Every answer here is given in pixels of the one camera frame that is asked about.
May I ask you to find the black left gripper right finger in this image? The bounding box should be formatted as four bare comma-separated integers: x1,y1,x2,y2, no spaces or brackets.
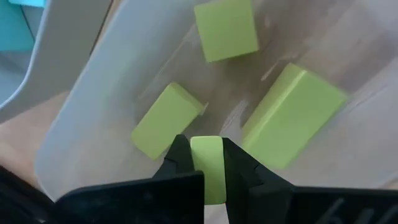
221,137,398,224

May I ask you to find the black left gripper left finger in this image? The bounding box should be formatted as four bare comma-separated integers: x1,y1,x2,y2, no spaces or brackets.
52,133,205,224

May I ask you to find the green rectangular block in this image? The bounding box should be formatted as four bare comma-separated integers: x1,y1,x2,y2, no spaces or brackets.
241,62,348,171
130,82,208,161
189,135,228,206

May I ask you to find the small green cube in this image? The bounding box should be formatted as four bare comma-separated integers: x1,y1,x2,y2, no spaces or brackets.
193,0,260,63

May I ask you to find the long blue block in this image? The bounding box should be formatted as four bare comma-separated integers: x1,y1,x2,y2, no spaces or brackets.
0,4,35,53

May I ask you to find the clear plastic bin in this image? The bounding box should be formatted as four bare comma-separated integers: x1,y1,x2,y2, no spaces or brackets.
32,0,398,203

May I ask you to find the grey translucent plastic bin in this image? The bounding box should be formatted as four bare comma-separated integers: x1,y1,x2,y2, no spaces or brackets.
0,0,114,124

